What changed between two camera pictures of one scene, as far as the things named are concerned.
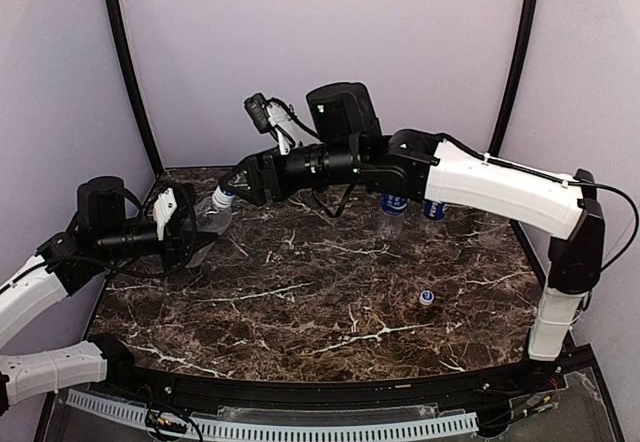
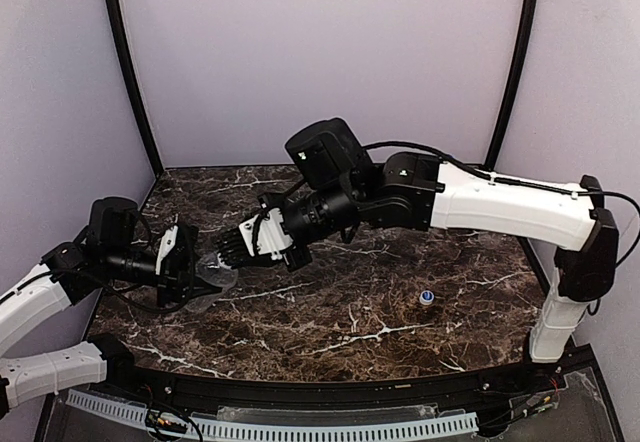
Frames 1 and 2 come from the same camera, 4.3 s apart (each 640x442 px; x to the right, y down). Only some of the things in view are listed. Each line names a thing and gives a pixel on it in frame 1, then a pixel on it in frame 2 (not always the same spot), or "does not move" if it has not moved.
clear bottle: (213, 214) -> (214, 274)
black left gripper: (176, 232) -> (176, 267)
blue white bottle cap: (426, 297) does not move
